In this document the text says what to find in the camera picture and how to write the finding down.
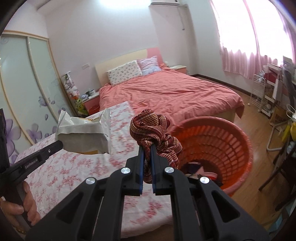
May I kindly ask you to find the white torn plastic bag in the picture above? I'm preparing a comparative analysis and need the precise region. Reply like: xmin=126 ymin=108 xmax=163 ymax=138
xmin=55 ymin=108 xmax=111 ymax=155

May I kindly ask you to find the red woven scarf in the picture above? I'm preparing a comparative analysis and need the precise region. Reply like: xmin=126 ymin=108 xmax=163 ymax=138
xmin=129 ymin=109 xmax=182 ymax=184

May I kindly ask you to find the person's left hand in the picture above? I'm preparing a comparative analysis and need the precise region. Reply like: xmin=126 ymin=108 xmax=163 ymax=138
xmin=1 ymin=181 xmax=41 ymax=234

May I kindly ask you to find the floral white pink tablecloth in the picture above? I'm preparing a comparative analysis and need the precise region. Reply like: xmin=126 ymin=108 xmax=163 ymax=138
xmin=26 ymin=101 xmax=174 ymax=240

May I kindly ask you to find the sliding glass wardrobe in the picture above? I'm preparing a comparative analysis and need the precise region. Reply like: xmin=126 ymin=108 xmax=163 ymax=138
xmin=1 ymin=33 xmax=75 ymax=164

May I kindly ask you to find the red plastic laundry basket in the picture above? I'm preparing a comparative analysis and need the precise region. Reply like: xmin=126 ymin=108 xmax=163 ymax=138
xmin=170 ymin=116 xmax=253 ymax=196

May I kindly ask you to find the tall plush toy tube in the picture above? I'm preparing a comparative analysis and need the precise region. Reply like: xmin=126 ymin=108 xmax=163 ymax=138
xmin=61 ymin=72 xmax=88 ymax=118

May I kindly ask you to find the pink nightstand left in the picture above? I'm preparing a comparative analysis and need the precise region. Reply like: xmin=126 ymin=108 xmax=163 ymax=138
xmin=83 ymin=92 xmax=100 ymax=115

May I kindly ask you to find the white mug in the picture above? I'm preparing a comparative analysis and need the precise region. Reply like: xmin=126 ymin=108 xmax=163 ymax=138
xmin=88 ymin=90 xmax=95 ymax=96

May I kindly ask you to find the folding chair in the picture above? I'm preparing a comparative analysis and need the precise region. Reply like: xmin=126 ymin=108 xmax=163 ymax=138
xmin=257 ymin=69 xmax=296 ymax=212

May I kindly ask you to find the beige pink headboard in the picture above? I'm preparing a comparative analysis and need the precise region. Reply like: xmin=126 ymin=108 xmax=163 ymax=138
xmin=94 ymin=47 xmax=166 ymax=90

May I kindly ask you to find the bed with coral duvet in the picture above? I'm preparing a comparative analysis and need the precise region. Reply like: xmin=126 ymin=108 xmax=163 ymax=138
xmin=99 ymin=65 xmax=245 ymax=128

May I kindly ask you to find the floral white pillow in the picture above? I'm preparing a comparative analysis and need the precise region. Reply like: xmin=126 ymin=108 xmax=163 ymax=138
xmin=107 ymin=60 xmax=142 ymax=86

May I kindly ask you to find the striped pink pillow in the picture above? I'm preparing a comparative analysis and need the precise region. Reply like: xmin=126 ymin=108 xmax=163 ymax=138
xmin=137 ymin=56 xmax=161 ymax=76

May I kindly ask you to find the nightstand right side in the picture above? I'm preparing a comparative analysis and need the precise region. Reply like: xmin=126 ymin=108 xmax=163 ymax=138
xmin=169 ymin=65 xmax=187 ymax=74

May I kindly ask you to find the white air conditioner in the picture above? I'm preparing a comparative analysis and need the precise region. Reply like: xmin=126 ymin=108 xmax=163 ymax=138
xmin=151 ymin=0 xmax=180 ymax=6

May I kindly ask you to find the pink curtain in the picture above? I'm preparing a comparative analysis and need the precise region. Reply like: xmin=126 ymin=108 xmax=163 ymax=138
xmin=210 ymin=1 xmax=295 ymax=79

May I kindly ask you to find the wall power socket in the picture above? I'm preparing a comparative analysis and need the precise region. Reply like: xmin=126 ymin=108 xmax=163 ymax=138
xmin=82 ymin=63 xmax=90 ymax=70

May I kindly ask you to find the white wire rack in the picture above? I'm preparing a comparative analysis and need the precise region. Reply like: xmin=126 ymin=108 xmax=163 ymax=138
xmin=248 ymin=74 xmax=276 ymax=118

